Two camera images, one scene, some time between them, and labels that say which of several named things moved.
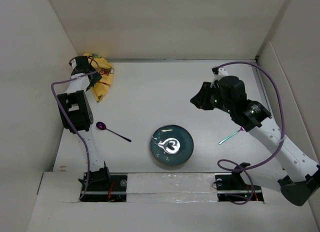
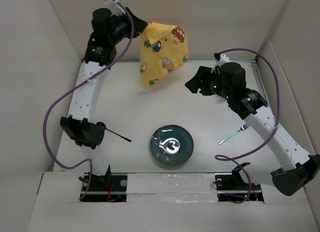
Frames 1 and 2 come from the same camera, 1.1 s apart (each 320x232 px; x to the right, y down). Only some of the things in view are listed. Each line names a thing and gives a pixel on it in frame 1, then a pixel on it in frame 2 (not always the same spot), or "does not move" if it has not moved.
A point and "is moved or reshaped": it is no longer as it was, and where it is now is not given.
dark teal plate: [172, 144] does not move
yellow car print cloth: [105, 69] is moved or reshaped
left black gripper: [96, 78] to [138, 25]
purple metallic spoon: [101, 126] does not move
